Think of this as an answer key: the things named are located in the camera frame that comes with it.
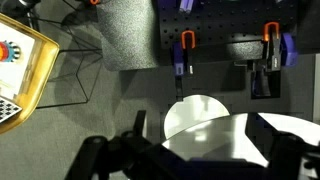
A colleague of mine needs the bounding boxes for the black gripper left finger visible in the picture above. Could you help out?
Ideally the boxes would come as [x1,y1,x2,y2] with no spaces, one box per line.
[64,109,168,180]

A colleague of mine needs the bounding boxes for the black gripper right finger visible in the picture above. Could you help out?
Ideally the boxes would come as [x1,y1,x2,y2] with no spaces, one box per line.
[245,112,320,180]

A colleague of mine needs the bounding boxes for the white round table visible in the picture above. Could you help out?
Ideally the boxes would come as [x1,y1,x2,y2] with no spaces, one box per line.
[162,94,320,168]

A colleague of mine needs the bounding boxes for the orange black purple clamp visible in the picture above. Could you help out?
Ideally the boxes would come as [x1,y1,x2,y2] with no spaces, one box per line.
[261,21,299,73]

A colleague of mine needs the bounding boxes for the black white checkerboard card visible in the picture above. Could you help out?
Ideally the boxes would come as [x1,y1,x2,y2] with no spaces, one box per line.
[0,95,23,125]

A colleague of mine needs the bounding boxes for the white paper with colour wheel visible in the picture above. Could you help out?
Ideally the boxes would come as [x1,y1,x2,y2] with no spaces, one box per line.
[0,21,36,101]

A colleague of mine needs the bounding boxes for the grey speckled panel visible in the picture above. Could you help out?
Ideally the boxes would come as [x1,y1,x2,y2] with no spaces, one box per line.
[95,0,162,72]

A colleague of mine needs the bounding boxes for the black perforated pegboard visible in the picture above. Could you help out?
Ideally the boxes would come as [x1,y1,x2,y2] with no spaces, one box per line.
[155,0,300,52]

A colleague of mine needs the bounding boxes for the purple clamp piece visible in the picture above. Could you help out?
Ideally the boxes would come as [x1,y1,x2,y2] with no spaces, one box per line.
[179,0,195,14]

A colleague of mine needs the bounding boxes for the black wire stand legs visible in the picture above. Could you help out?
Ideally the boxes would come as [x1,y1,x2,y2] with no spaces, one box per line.
[25,0,104,110]

